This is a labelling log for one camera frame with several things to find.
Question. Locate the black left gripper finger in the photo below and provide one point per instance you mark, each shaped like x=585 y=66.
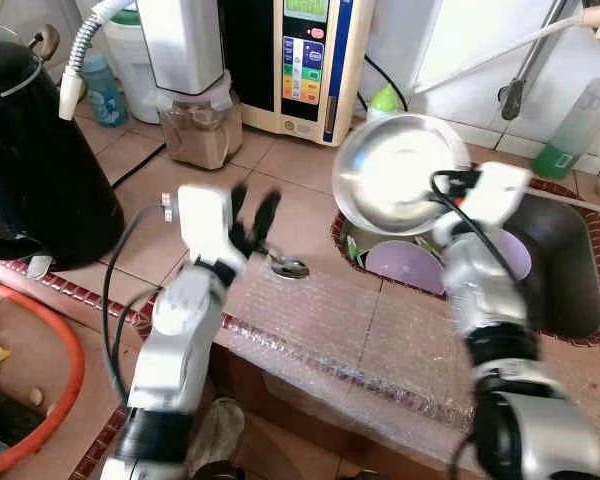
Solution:
x=265 y=215
x=239 y=210

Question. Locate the metal spoon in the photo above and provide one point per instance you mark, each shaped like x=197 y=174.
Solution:
x=290 y=266

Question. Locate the lilac plastic bowl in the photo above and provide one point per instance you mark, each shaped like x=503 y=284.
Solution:
x=515 y=255
x=405 y=265

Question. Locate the shiny steel bowl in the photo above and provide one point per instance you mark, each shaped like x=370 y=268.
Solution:
x=390 y=170

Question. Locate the white chopsticks green clip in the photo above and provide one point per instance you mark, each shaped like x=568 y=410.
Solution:
x=357 y=248

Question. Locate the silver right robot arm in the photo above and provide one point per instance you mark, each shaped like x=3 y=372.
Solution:
x=480 y=290

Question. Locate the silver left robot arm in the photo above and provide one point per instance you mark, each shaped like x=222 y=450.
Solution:
x=180 y=330

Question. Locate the clear jar brown powder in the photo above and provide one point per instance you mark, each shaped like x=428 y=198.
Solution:
x=200 y=135

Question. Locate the clear bubble wrap sheet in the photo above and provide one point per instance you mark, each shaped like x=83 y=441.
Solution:
x=330 y=320

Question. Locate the stainless steel sink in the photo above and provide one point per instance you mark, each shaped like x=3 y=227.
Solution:
x=565 y=260

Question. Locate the white bottle green cap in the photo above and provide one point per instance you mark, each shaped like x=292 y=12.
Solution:
x=383 y=100

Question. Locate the green dish soap bottle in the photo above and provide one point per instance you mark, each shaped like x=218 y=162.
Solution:
x=565 y=145

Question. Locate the grey metal faucet pipe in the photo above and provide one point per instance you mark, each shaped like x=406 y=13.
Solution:
x=515 y=95

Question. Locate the beige water ionizer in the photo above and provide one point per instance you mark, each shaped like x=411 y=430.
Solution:
x=340 y=80

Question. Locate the white filter housing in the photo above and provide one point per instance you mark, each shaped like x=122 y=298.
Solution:
x=180 y=45

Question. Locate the teal plastic bottle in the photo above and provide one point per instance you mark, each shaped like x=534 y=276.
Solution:
x=105 y=92

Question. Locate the white jug green lid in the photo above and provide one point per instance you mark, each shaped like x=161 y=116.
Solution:
x=130 y=60

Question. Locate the grey floor rag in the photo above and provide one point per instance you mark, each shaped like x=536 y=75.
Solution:
x=218 y=430

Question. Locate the black kettle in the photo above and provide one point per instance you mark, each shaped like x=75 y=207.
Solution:
x=40 y=160

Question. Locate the orange plastic hoop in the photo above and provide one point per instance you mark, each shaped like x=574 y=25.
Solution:
x=75 y=375

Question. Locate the brass tap valve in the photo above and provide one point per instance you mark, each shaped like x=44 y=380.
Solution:
x=45 y=45

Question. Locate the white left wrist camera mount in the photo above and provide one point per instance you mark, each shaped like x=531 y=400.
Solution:
x=205 y=220

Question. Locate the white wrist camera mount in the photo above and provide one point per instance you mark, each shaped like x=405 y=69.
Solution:
x=205 y=220
x=500 y=190

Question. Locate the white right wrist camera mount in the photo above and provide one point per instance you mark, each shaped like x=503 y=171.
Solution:
x=500 y=190

